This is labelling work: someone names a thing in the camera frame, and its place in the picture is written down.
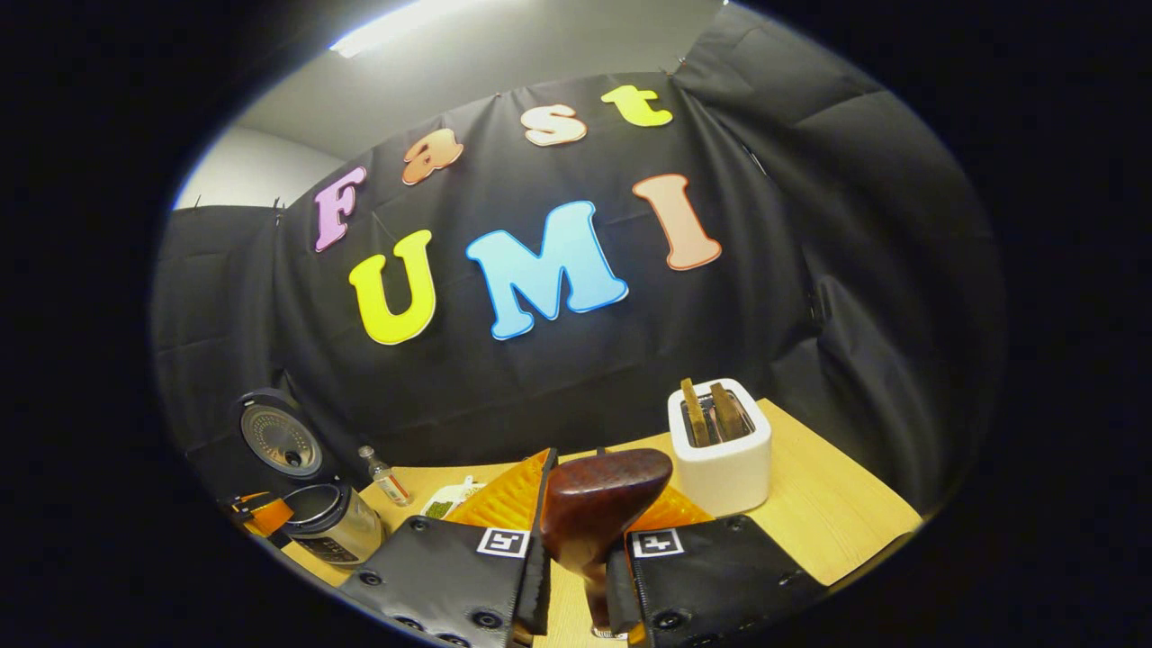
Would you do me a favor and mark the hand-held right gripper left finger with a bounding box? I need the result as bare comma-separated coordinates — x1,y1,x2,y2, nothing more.
360,447,559,648

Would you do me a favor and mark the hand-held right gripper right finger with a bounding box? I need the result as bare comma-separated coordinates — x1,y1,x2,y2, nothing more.
603,484,824,648

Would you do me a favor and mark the dark grey rice cooker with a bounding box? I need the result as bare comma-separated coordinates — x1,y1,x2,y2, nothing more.
229,387,386,566

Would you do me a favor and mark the brown wooden spoon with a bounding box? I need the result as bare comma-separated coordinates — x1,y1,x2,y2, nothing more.
540,448,674,635

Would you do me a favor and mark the white toaster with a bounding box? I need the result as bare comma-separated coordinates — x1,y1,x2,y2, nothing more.
667,378,774,518

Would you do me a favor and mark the white divided bean dish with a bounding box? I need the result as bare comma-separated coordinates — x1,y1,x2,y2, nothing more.
418,475,487,520

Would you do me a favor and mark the small glass bottle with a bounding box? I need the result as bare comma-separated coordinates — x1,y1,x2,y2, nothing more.
358,445,415,508

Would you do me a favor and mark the brown bread slice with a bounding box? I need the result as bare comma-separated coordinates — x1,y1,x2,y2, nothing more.
679,378,712,448
709,382,750,442

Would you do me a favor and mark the black backdrop cloth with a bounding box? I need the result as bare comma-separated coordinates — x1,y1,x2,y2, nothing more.
151,0,1007,514

